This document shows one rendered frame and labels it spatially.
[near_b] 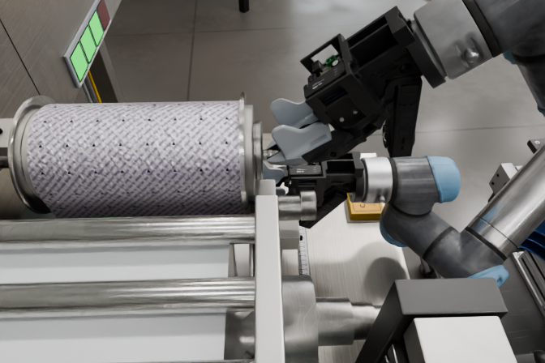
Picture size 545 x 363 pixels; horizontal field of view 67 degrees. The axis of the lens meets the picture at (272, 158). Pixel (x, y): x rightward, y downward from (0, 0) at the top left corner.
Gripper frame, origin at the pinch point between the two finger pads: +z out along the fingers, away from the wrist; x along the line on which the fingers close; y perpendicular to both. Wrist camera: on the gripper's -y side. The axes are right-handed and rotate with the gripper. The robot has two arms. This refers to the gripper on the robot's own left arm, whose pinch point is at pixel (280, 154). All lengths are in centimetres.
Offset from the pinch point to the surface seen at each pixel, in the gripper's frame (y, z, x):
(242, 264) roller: 0.3, 5.7, 12.9
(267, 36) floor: -99, 79, -237
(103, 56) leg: 4, 65, -80
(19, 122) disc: 22.8, 19.0, -0.5
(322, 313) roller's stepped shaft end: 5.8, -7.1, 23.3
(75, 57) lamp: 18.1, 31.8, -31.0
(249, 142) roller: 5.1, 0.5, 1.4
